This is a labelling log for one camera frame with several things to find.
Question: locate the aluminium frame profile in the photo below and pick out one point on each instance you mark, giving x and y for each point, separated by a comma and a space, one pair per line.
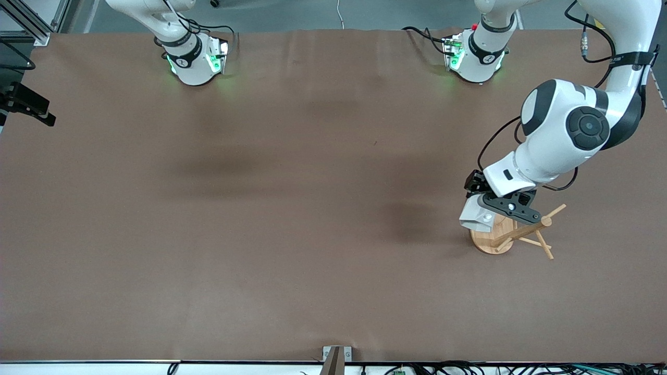
39, 36
662, 88

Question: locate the brown table cover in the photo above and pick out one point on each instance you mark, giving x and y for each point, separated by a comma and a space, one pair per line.
333, 234

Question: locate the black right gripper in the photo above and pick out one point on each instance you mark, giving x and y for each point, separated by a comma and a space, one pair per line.
27, 102

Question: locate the wooden cup rack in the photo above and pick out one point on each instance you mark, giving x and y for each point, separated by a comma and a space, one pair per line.
521, 233

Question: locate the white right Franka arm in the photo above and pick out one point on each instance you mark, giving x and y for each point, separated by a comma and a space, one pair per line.
193, 67

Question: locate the small metal bracket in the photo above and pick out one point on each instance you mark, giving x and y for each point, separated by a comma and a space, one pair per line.
348, 354

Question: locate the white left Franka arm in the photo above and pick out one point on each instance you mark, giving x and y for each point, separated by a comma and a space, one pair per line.
563, 151

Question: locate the white faceted plastic cup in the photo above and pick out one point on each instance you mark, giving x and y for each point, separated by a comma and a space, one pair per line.
471, 216

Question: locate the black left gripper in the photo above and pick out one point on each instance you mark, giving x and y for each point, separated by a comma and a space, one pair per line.
475, 182

